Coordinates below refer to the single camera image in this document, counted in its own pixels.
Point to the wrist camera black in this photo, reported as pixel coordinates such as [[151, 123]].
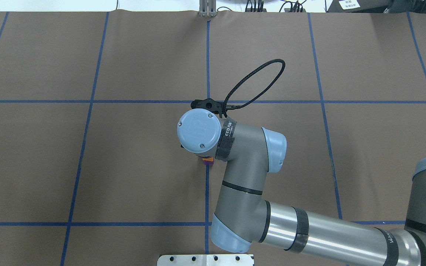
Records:
[[215, 107]]

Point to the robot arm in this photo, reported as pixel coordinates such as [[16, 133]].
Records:
[[242, 216]]

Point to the white camera mast base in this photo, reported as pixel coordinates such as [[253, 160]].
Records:
[[207, 260]]

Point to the aluminium frame post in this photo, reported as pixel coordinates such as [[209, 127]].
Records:
[[207, 8]]

